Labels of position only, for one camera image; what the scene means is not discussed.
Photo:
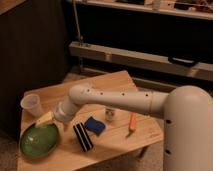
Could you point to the upper wooden shelf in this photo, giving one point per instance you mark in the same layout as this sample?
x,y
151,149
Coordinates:
x,y
154,8

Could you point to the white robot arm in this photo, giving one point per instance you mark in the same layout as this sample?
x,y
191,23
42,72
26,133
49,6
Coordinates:
x,y
187,112

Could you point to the blue sponge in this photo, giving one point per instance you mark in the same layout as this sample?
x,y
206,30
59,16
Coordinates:
x,y
94,126

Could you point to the black handle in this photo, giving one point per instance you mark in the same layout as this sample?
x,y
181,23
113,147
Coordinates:
x,y
181,62

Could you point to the grey metal shelf rail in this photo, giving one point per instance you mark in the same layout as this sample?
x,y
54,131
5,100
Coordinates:
x,y
140,60

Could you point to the small white bottle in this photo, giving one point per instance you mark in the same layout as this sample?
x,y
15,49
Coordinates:
x,y
109,114

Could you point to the green bowl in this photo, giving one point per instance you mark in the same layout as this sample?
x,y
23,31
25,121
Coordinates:
x,y
38,142

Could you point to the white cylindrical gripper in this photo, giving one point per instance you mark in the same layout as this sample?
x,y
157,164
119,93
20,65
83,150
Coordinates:
x,y
63,112

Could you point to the clear plastic cup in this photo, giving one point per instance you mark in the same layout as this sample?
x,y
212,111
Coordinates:
x,y
31,103

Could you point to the black striped whiteboard eraser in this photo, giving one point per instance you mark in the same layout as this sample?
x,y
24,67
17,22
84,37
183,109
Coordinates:
x,y
83,137

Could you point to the orange marker pen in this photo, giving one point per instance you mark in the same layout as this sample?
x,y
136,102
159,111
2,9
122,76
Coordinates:
x,y
132,124

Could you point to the metal shelf post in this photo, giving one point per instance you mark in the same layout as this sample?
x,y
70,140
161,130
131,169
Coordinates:
x,y
79,36

